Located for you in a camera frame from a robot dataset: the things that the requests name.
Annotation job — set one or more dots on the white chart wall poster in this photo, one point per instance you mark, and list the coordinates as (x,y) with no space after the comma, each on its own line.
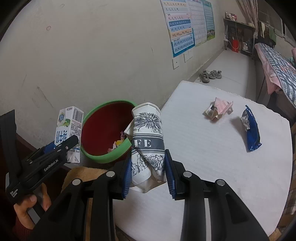
(198,21)

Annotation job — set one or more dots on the crushed paper coffee cup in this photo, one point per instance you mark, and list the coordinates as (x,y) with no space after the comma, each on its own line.
(145,133)

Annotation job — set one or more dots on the pink receipt box wrapper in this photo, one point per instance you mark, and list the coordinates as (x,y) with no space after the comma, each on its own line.
(218,109)

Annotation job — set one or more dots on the blue foil snack bag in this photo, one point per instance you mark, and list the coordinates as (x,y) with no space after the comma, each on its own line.
(251,128)

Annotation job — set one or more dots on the pink floral curtain left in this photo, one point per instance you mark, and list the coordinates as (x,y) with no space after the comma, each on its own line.
(250,10)

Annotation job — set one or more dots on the grey right sneaker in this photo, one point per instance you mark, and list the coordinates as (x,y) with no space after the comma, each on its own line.
(215,74)

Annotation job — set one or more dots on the grey sneaker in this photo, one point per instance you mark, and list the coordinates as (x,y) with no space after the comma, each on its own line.
(204,77)
(215,74)

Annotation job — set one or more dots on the beige fuzzy cushion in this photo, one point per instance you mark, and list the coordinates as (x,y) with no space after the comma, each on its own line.
(83,173)

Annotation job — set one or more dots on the wall socket plate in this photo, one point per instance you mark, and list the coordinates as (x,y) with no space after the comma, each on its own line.
(175,62)

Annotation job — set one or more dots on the grey left sneaker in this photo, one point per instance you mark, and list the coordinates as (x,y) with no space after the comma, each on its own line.
(204,77)

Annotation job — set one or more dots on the dark metal shelf rack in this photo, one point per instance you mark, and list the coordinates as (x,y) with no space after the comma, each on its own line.
(244,33)

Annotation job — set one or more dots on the blue pinyin wall poster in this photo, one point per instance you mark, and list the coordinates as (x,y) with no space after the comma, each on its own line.
(179,24)

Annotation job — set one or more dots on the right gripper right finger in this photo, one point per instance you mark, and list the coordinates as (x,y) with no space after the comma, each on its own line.
(230,218)

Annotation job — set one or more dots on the purple pink snack bag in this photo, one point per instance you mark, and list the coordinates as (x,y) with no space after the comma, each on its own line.
(117,143)

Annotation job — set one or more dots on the bed with plaid blanket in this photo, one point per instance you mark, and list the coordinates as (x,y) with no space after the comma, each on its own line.
(279,73)

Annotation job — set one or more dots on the white blue milk carton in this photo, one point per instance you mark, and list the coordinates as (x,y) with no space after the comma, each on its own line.
(69,123)

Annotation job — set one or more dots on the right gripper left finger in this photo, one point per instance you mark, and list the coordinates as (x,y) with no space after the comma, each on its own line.
(86,204)

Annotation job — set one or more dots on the green rimmed red trash bin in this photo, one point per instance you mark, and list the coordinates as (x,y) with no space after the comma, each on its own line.
(102,127)

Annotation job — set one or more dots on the green chart wall poster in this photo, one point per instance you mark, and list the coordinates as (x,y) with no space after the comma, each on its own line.
(209,19)

